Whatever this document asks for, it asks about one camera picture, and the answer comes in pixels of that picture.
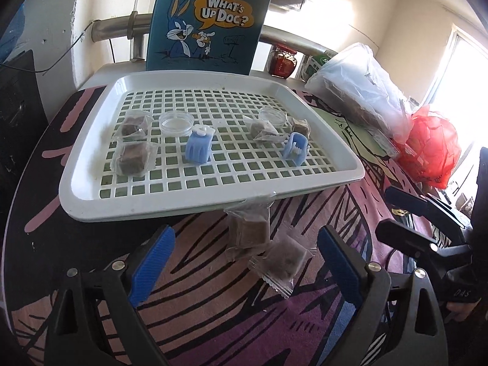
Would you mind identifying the brown snack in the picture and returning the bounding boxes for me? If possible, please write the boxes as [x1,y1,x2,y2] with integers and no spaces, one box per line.
[248,225,317,299]
[289,117,311,140]
[242,116,287,144]
[110,141,159,177]
[224,192,276,262]

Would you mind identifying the blue flower hair claw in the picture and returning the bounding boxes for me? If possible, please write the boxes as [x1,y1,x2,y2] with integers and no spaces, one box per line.
[185,124,215,164]

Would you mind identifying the clear round dish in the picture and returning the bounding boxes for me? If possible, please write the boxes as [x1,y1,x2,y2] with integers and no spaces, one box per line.
[258,107,288,128]
[159,110,194,137]

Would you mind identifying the brown snack cube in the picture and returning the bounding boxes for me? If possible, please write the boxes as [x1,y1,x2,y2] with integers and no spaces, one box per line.
[112,110,154,141]

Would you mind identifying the right hand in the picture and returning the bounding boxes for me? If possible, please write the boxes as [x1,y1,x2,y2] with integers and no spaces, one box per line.
[444,300,487,323]

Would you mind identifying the red plastic bag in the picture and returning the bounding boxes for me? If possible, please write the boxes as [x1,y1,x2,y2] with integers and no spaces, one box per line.
[397,105,461,189]

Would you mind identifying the cartoon print blanket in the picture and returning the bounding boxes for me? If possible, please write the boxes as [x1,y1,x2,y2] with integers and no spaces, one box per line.
[2,88,432,365]

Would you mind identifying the clear plastic bag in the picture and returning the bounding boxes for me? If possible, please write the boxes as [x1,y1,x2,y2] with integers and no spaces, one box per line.
[305,42,413,144]

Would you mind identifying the white perforated plastic tray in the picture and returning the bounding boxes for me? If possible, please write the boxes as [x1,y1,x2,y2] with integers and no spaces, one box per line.
[59,71,365,221]

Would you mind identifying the green white box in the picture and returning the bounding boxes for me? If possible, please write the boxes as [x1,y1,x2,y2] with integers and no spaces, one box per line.
[299,54,332,82]

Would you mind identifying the black speaker cabinet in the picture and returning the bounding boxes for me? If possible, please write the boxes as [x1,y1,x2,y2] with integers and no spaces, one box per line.
[0,50,48,207]

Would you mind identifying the red glass jar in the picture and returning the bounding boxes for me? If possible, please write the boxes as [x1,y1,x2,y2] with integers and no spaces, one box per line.
[268,44,297,78]

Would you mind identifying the blue water jug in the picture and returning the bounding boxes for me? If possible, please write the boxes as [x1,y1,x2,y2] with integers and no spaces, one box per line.
[0,4,26,63]

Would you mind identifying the blue Bugs Bunny tote bag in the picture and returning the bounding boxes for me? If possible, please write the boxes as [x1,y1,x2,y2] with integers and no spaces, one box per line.
[145,0,271,75]

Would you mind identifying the black cable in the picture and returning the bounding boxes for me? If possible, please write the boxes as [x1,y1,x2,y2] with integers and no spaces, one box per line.
[0,20,95,75]

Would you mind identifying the metal bed rail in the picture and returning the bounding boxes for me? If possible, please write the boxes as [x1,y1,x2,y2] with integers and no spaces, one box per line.
[91,12,336,57]

